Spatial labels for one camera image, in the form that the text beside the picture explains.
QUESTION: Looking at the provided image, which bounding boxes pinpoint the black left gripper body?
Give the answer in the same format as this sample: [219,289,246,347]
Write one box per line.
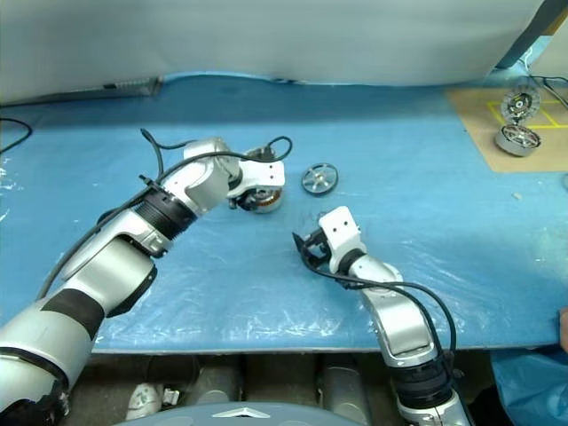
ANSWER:
[228,189,263,214]

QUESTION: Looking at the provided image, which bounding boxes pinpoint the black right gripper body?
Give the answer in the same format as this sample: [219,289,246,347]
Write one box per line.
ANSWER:
[304,228,332,263]

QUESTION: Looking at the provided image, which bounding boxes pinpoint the silver motor housing copper windings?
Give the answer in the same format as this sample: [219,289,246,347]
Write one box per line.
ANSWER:
[246,188,285,215]

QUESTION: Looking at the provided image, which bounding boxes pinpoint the silver spoked rotor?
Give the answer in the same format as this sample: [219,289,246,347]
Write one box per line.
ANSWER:
[300,162,342,195]

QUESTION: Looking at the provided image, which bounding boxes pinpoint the silver motor housing with rotor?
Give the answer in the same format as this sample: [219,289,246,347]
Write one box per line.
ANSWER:
[494,122,543,157]

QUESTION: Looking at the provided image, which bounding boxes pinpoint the grey rounded cylinder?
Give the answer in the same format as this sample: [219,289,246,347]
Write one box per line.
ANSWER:
[194,354,244,406]
[317,353,374,425]

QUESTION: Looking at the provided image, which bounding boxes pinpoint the blue plastic table sheet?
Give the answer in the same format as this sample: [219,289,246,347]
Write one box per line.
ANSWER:
[0,70,568,354]

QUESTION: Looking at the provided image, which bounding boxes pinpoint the grey power strip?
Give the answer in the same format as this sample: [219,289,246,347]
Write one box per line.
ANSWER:
[101,75,163,95]

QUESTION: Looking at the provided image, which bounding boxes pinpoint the white backdrop sheet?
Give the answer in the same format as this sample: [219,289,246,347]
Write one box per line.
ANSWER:
[0,0,547,107]

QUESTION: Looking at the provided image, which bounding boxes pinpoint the grey robot torso silver emblem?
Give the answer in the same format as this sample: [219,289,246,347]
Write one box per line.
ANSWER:
[113,401,376,426]

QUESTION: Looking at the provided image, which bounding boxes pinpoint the brown cardboard mat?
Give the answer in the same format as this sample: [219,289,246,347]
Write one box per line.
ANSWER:
[446,83,568,173]

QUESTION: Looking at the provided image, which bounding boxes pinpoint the white shoe green mark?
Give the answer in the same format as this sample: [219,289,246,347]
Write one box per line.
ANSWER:
[126,382,165,421]

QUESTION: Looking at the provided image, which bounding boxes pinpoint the blue plastic bag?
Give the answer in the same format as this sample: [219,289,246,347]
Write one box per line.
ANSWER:
[490,343,568,426]

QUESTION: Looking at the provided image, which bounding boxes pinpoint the brown wooden board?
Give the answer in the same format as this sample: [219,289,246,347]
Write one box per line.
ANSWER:
[539,0,568,39]

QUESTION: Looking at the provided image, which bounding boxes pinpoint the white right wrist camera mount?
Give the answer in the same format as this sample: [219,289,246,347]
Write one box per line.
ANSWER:
[318,206,363,272]

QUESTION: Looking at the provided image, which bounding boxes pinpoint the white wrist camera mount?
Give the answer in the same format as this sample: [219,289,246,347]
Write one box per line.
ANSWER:
[225,158,286,201]
[318,206,363,272]

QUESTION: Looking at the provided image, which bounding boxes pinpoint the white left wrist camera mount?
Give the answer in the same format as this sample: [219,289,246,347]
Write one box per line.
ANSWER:
[225,158,286,201]

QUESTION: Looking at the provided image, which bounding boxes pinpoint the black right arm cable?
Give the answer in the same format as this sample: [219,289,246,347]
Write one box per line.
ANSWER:
[299,241,458,383]

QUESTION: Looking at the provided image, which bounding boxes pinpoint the thin black cable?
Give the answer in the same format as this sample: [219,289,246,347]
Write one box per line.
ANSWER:
[0,117,33,154]

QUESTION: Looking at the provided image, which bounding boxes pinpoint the long black cable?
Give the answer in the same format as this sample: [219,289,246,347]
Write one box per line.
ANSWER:
[530,74,568,107]

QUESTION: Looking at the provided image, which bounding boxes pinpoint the dark slanted frame bar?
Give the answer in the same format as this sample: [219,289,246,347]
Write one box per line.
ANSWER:
[494,0,548,70]

